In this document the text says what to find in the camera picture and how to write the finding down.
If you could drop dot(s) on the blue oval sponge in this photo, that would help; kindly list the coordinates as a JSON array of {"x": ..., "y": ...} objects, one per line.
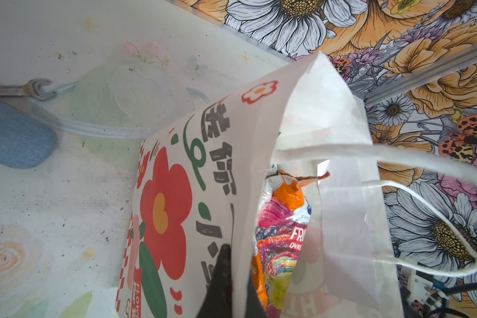
[{"x": 24, "y": 142}]

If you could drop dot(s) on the small metal wrench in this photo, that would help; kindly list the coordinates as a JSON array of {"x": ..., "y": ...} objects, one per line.
[{"x": 33, "y": 89}]

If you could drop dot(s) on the orange mango snack bag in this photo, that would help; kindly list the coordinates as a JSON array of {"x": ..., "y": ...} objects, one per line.
[{"x": 290, "y": 193}]

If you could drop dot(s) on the purple Fox's candy bag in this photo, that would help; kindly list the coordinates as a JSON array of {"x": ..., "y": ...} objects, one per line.
[{"x": 280, "y": 235}]

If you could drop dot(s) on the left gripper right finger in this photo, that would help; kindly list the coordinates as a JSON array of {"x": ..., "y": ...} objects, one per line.
[{"x": 254, "y": 308}]

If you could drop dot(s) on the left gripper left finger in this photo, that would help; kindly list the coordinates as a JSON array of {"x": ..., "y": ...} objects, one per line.
[{"x": 218, "y": 300}]

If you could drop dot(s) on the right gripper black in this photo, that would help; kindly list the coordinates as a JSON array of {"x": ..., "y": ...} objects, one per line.
[{"x": 424, "y": 296}]

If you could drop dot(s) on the white paper bag red flower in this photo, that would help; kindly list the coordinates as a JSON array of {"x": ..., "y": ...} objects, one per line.
[{"x": 236, "y": 173}]

